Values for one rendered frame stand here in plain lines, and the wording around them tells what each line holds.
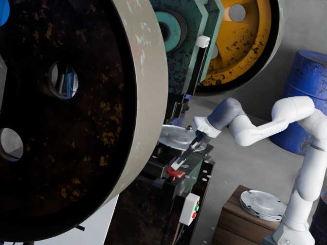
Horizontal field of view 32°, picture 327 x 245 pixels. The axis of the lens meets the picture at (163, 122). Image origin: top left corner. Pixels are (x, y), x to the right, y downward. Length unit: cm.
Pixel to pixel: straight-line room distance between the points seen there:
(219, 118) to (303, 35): 368
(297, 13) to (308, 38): 27
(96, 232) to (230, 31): 124
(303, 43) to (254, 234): 306
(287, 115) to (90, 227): 109
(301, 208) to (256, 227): 52
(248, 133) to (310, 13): 367
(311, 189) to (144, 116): 155
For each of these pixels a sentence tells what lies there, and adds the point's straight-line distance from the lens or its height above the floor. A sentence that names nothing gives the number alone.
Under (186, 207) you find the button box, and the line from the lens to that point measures 267.
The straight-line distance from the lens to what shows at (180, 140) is 283.
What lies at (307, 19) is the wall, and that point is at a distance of 596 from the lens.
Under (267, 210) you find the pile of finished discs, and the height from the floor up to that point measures 38.
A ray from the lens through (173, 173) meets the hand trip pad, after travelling 254.
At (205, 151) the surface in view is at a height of 78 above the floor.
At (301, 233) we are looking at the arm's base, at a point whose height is 55.
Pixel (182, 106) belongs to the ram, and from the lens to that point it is 277.
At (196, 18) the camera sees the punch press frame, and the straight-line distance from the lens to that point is 253.
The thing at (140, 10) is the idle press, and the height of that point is 159.
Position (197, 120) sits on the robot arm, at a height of 104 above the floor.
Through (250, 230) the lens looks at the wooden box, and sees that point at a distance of 331.
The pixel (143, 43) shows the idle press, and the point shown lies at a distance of 127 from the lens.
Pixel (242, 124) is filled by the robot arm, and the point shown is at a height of 107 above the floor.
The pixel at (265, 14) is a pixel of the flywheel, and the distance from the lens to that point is 299.
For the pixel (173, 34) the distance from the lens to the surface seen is 244.
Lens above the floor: 182
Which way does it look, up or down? 20 degrees down
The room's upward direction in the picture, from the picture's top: 15 degrees clockwise
